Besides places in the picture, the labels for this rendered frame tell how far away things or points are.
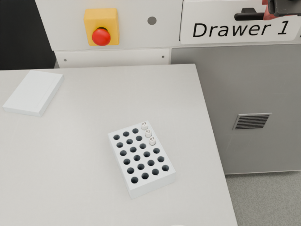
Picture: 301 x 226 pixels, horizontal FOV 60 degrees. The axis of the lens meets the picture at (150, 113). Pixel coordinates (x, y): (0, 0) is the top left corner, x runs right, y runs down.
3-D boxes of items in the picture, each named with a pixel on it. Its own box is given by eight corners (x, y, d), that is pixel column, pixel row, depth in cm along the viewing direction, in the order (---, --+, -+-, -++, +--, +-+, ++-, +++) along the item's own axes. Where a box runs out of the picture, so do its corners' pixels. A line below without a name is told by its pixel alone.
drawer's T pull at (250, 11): (268, 20, 57) (270, 14, 56) (234, 21, 57) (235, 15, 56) (262, 12, 60) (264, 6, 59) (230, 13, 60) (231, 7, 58)
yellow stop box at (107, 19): (119, 47, 61) (116, 19, 55) (88, 48, 61) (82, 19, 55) (119, 35, 64) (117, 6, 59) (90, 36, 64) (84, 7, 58)
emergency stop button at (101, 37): (111, 47, 58) (109, 31, 55) (93, 48, 58) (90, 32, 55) (111, 40, 60) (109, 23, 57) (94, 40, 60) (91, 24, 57)
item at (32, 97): (40, 117, 57) (38, 112, 56) (5, 111, 58) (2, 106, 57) (64, 79, 65) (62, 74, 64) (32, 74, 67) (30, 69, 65)
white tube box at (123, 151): (174, 182, 47) (176, 171, 44) (131, 199, 45) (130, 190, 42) (148, 131, 55) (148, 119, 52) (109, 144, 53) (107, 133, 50)
